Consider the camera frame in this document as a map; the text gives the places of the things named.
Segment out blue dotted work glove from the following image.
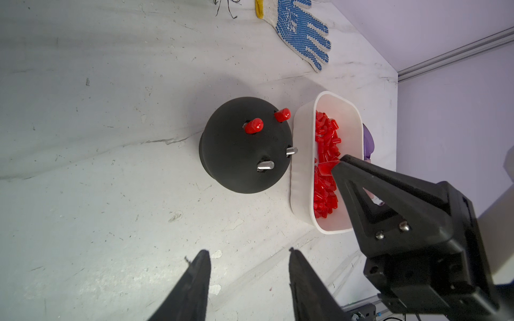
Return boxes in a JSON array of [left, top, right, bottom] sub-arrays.
[[254, 0, 331, 72]]

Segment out black round screw base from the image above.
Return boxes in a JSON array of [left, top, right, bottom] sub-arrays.
[[199, 97, 297, 194]]

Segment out purple pink brush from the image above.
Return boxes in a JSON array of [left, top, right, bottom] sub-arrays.
[[363, 124, 375, 160]]

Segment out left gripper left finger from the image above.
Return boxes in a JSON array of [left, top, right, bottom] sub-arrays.
[[149, 250, 211, 320]]

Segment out white tray of sleeves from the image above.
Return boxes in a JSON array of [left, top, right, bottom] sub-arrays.
[[290, 91, 365, 234]]

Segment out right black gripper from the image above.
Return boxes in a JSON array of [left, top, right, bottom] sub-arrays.
[[331, 155, 513, 320]]

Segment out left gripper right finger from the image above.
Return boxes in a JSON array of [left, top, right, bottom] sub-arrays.
[[289, 247, 351, 321]]

